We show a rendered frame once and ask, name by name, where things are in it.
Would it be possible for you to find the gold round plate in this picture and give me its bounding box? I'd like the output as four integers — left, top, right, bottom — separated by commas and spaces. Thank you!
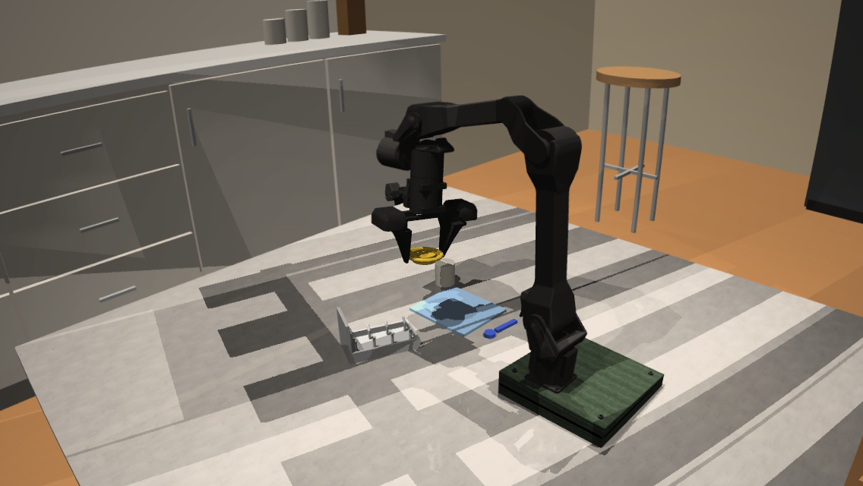
409, 247, 444, 265

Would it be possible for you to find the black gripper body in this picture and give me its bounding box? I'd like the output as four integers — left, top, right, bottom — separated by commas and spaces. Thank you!
371, 175, 478, 232

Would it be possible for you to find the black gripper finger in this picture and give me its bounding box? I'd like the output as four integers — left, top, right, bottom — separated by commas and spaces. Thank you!
392, 228, 412, 264
438, 217, 466, 256

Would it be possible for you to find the grey dish rack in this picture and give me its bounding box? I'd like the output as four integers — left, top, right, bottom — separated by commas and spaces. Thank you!
337, 307, 420, 365

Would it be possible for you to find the beige cylinder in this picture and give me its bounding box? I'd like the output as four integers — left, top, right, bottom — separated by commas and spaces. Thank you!
435, 258, 455, 287

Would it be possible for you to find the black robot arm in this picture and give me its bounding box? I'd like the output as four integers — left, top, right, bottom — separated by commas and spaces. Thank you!
377, 96, 588, 393

